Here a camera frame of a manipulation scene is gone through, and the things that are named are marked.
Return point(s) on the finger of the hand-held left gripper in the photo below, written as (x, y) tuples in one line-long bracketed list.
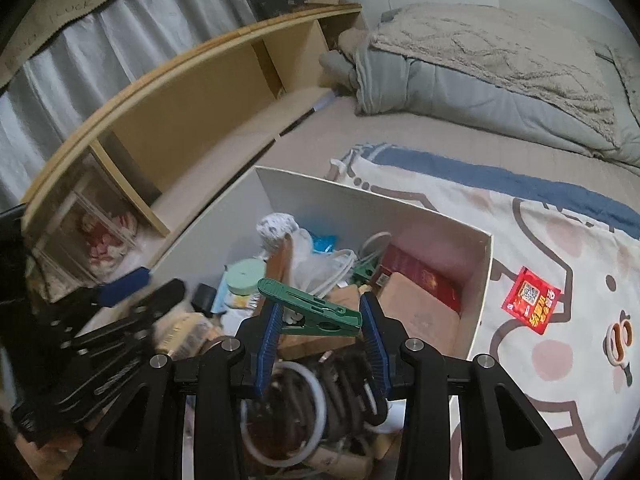
[(122, 285), (160, 297)]

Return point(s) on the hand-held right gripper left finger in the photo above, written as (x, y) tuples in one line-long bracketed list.
[(265, 355)]

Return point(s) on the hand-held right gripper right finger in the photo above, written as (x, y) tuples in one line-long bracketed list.
[(375, 347)]

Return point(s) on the small black cube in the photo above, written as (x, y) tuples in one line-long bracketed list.
[(202, 297)]

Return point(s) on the green clothes peg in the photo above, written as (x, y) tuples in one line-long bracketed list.
[(320, 312)]

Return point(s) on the pale green round case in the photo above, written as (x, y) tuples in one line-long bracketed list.
[(245, 275)]

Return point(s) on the white storage box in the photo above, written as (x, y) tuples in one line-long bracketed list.
[(350, 205)]

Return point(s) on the tan tissue packet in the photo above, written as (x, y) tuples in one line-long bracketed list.
[(182, 332)]

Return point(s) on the small wooden block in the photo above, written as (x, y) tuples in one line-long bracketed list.
[(310, 347)]

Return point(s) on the red dress doll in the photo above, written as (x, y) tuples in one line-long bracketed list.
[(105, 242)]

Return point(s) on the tan brown box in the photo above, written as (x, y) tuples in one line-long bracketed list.
[(420, 317)]

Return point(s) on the green plastic clip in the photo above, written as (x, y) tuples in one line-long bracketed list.
[(365, 272)]

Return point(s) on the brown leather card holder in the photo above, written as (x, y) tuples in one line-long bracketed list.
[(280, 270)]

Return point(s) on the dark red box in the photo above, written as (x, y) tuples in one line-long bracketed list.
[(425, 275)]

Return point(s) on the clear cylinder display case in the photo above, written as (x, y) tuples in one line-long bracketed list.
[(60, 220)]

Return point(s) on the clear plastic bag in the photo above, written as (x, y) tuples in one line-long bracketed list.
[(305, 260)]

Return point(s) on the blue packet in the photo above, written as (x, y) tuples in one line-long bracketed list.
[(325, 245)]

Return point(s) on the white crumpled bag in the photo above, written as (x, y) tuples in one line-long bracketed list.
[(275, 227)]

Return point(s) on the red foil packet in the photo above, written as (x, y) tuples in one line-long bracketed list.
[(532, 300)]

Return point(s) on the printed cartoon blanket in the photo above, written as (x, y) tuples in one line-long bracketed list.
[(550, 385)]

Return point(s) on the wooden shelf unit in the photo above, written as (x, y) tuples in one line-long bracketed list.
[(200, 95)]

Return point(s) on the grey curtain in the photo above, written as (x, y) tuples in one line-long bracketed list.
[(100, 50)]

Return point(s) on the grey quilt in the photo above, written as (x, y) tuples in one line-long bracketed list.
[(450, 95)]

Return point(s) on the beige printed valance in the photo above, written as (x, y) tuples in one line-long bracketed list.
[(50, 15)]

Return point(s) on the beige knitted throw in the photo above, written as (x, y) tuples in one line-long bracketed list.
[(627, 75), (490, 50)]

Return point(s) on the wooden slat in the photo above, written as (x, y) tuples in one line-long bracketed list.
[(320, 2)]

